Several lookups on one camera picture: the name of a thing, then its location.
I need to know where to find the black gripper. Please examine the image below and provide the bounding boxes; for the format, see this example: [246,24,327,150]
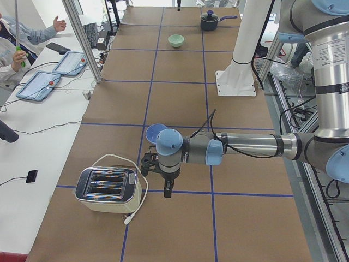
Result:
[164,177,175,198]

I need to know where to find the green bowl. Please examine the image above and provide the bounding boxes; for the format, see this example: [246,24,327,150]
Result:
[167,34,185,48]

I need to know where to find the blue bowl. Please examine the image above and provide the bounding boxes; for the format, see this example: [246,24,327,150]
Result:
[146,123,167,145]

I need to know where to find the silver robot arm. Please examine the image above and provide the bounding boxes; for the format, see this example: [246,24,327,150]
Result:
[156,1,348,198]

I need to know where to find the dark blue saucepan with lid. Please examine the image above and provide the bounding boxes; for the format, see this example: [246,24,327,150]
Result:
[200,10,238,31]

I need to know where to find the cream and chrome toaster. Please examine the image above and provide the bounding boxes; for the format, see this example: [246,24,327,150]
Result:
[75,166,142,213]

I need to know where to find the brown paper table cover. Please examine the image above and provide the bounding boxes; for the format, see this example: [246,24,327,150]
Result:
[27,7,312,261]

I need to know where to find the black keyboard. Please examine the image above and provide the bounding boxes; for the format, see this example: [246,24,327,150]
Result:
[83,23,98,48]

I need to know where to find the far blue teach pendant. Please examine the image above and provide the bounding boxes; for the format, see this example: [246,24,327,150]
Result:
[52,51,87,76]

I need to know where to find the blue teach pendant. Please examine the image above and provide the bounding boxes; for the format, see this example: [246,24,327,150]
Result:
[16,71,61,102]
[52,51,87,76]

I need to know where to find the black smartphone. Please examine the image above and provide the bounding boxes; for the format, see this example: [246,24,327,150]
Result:
[46,43,66,53]

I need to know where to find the small black square device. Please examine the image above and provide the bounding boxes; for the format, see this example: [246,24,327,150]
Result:
[26,170,38,183]

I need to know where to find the crumpled clear plastic bag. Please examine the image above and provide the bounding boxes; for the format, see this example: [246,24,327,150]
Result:
[269,53,314,91]

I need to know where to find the near blue teach pendant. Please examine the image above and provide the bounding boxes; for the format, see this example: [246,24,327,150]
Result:
[16,71,61,102]

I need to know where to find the person in white coat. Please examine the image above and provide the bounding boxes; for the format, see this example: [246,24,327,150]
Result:
[1,16,67,90]

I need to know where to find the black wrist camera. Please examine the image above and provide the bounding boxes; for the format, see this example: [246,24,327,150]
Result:
[140,145,161,177]

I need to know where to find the white toaster power cable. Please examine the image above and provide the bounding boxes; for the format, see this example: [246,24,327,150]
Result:
[91,153,149,225]

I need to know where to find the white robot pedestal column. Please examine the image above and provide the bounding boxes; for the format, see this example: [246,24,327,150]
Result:
[215,0,274,97]

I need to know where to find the aluminium frame post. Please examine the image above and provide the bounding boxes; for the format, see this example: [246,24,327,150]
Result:
[62,0,102,84]

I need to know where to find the green handled tool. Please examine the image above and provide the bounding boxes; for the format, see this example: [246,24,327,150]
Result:
[14,0,29,68]

